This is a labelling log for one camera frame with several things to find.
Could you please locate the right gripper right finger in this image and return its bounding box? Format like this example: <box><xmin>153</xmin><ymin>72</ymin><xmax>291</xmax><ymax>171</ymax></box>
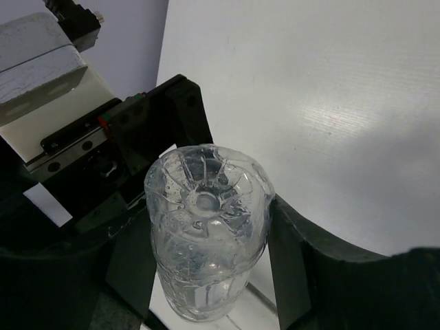
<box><xmin>268</xmin><ymin>197</ymin><xmax>439</xmax><ymax>329</ymax></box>

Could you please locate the clear bottle white cap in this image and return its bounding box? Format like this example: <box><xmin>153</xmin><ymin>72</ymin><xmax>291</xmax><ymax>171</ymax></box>
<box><xmin>144</xmin><ymin>144</ymin><xmax>275</xmax><ymax>322</ymax></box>

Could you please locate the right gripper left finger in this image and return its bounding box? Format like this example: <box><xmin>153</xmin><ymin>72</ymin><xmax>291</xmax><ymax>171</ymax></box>
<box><xmin>1</xmin><ymin>205</ymin><xmax>156</xmax><ymax>329</ymax></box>

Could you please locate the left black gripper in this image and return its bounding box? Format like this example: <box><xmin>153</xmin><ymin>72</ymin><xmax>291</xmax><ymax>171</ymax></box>
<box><xmin>1</xmin><ymin>74</ymin><xmax>213</xmax><ymax>248</ymax></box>

